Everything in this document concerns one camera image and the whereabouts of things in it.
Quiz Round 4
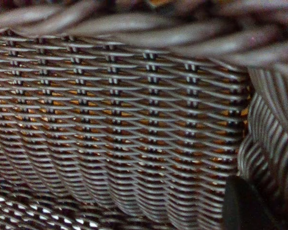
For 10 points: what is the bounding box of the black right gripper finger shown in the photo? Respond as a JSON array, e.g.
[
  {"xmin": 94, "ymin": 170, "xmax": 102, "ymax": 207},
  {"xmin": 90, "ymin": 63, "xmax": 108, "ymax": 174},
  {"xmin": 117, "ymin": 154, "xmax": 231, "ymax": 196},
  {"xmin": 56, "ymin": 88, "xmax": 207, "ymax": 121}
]
[{"xmin": 222, "ymin": 175, "xmax": 283, "ymax": 230}]

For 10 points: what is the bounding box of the dark brown woven basket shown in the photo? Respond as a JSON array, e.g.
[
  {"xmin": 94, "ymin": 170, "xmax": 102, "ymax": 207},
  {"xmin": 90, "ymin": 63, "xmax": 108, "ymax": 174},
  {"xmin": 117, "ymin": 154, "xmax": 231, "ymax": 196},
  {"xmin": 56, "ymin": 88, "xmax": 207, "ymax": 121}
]
[{"xmin": 0, "ymin": 0, "xmax": 288, "ymax": 230}]

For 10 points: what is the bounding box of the orange woven basket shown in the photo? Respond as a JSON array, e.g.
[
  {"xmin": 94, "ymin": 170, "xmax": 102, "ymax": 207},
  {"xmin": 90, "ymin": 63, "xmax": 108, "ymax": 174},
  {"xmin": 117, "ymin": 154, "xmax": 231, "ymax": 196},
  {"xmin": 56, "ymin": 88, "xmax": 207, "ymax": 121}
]
[{"xmin": 0, "ymin": 0, "xmax": 252, "ymax": 168}]

